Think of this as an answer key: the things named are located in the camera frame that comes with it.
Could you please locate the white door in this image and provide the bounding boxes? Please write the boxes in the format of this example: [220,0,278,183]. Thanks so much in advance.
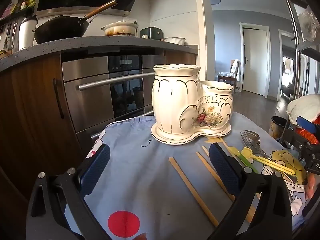
[242,27,267,97]

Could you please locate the grey kitchen countertop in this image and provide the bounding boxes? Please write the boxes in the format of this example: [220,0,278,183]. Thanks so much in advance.
[0,35,199,73]

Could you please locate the wooden kitchen cabinet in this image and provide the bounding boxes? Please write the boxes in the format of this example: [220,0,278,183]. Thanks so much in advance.
[0,51,80,200]

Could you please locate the blue printed cloth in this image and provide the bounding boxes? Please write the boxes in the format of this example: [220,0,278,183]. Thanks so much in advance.
[65,112,309,240]

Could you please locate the stainless steel built-in oven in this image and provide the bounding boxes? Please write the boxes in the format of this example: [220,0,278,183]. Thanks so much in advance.
[61,54,167,140]

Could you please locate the yellow plastic training chopstick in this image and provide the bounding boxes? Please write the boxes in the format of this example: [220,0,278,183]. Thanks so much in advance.
[240,148,296,175]

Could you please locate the white floral ceramic utensil holder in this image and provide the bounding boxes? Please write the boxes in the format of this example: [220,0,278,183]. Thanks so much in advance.
[151,64,234,146]

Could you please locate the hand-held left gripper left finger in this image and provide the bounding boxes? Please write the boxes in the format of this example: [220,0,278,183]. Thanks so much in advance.
[26,144,112,240]

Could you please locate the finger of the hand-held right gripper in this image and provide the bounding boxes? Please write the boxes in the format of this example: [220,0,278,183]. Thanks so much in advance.
[284,116,320,153]

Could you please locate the clear plastic bag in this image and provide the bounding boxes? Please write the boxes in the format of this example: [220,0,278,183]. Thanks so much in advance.
[299,6,320,42]

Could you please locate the white and red plush toy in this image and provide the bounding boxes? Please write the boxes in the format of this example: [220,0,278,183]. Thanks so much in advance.
[286,94,320,145]

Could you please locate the black cabinet handle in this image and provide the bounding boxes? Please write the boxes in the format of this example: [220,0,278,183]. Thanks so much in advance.
[52,78,65,119]

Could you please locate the wooden chair with clothes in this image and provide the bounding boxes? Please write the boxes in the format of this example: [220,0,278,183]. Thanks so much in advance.
[217,59,242,90]

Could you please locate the black wok with wooden handle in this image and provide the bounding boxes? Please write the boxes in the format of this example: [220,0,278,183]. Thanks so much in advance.
[34,0,118,44]

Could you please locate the white bowl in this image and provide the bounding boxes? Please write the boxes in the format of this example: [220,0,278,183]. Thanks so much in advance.
[164,37,187,46]

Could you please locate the green kitchen appliance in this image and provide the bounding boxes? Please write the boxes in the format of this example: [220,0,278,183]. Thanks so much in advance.
[140,27,164,40]

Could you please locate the metal fork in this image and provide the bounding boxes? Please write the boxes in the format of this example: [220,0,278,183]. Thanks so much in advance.
[240,130,275,162]
[246,129,299,183]

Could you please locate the white stained clay pot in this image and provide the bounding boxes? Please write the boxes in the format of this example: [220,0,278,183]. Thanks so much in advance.
[101,21,139,37]

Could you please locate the dark printed trash bin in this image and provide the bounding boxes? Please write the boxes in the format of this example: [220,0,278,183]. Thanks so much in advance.
[270,116,288,139]

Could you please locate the person's right hand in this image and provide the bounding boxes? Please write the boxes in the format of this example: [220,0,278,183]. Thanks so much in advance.
[306,171,317,202]

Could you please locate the white thermos bottle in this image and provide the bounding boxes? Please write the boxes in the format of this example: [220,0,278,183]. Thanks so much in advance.
[19,15,38,51]

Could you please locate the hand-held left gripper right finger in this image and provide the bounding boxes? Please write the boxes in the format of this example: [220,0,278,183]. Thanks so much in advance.
[209,142,293,240]

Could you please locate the packets on wall shelf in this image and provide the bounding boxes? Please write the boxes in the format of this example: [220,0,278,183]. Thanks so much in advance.
[0,0,37,20]

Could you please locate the metal shelf rack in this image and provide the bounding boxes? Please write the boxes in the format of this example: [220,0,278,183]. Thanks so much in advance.
[284,0,320,100]

